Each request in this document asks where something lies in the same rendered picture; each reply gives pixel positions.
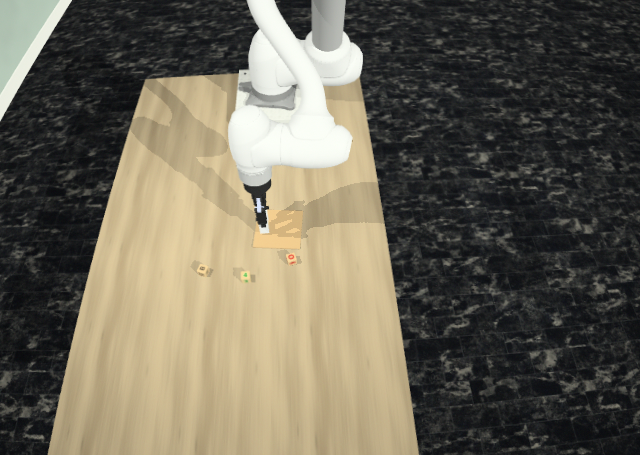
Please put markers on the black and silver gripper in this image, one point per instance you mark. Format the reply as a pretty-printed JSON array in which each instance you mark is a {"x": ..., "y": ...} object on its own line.
[{"x": 257, "y": 194}]

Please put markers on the tan flat mat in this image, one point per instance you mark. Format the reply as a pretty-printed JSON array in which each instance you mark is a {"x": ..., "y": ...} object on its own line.
[{"x": 285, "y": 230}]

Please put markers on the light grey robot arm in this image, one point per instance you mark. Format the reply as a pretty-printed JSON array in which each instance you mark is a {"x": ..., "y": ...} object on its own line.
[{"x": 311, "y": 139}]

